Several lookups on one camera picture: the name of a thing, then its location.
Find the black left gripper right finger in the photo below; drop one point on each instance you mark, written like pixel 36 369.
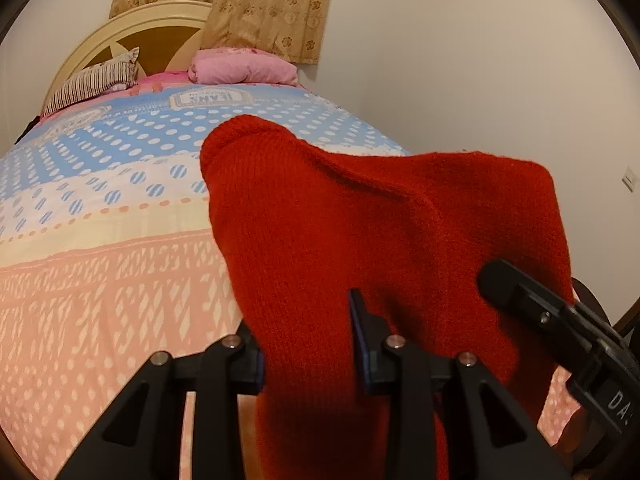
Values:
pixel 443 411

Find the red knitted sweater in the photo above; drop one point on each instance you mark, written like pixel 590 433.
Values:
pixel 299 227

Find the white wall socket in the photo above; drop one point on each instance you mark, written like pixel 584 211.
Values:
pixel 630 179

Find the cream wooden headboard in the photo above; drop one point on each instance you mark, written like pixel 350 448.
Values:
pixel 166 33

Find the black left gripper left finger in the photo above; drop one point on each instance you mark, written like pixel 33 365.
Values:
pixel 175 412

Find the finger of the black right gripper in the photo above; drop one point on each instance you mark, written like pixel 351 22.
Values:
pixel 518 296

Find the striped pillow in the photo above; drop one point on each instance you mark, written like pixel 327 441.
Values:
pixel 109 76

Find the right hand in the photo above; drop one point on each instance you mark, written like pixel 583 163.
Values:
pixel 572 435

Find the pink pillow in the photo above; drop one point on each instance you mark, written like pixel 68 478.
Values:
pixel 240 66

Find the pink blue polka-dot bedspread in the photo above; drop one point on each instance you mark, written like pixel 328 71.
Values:
pixel 106 250

